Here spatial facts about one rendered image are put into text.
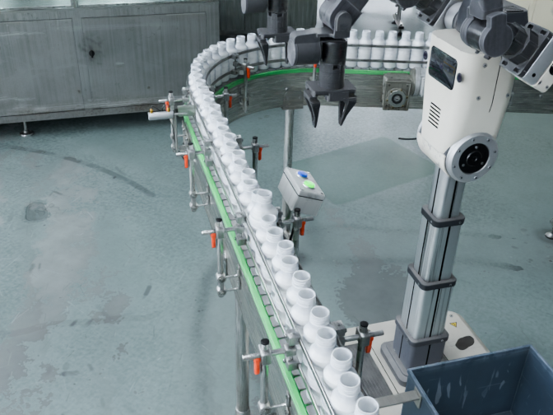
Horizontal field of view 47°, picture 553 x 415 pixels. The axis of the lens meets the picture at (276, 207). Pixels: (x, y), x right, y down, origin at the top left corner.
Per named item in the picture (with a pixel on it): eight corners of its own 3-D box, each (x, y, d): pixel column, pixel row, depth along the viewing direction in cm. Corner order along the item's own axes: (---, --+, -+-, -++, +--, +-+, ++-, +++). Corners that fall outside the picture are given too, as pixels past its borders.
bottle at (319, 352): (311, 410, 122) (316, 347, 113) (301, 387, 127) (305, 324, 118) (341, 404, 124) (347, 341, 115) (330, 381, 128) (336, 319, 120)
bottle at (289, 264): (304, 324, 143) (307, 266, 134) (277, 329, 141) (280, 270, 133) (295, 308, 148) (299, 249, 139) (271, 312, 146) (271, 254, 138)
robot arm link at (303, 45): (353, 11, 130) (337, 2, 138) (299, 13, 127) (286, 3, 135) (348, 68, 136) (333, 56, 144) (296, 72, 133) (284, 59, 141)
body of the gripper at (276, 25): (256, 34, 182) (257, 8, 178) (290, 32, 185) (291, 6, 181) (262, 41, 177) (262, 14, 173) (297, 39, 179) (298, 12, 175)
